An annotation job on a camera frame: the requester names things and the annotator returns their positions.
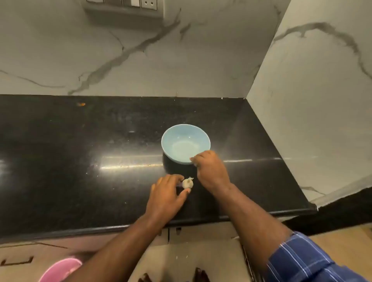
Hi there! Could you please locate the black cabinet trim strip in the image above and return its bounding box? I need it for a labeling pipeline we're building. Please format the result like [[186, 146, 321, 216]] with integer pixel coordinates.
[[240, 238, 258, 282]]

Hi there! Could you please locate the person's left hand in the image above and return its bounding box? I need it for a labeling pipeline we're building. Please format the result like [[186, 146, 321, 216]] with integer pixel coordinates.
[[145, 173, 191, 226]]

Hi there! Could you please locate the person's right forearm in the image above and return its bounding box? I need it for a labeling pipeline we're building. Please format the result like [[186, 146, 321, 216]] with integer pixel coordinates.
[[216, 183, 297, 274]]

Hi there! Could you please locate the pink plastic bucket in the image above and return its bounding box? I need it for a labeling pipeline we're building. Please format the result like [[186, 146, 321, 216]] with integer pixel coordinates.
[[38, 257, 83, 282]]

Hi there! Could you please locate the wall socket panel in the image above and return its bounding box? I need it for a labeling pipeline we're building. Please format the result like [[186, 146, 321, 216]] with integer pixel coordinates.
[[81, 0, 165, 17]]

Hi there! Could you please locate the person's right hand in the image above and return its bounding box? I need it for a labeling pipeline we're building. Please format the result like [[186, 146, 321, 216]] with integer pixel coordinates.
[[190, 150, 232, 195]]

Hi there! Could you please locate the light blue bowl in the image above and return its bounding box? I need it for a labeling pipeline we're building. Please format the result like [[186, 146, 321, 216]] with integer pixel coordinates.
[[161, 124, 211, 165]]

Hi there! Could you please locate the person's left forearm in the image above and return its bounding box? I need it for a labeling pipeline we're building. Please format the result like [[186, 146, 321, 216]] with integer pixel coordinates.
[[64, 212, 169, 282]]

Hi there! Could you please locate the black drawer handle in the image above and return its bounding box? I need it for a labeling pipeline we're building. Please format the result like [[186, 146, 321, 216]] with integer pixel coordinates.
[[0, 256, 34, 267]]

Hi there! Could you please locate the blue plaid shirt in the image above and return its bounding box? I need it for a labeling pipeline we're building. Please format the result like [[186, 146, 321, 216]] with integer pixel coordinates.
[[264, 231, 367, 282]]

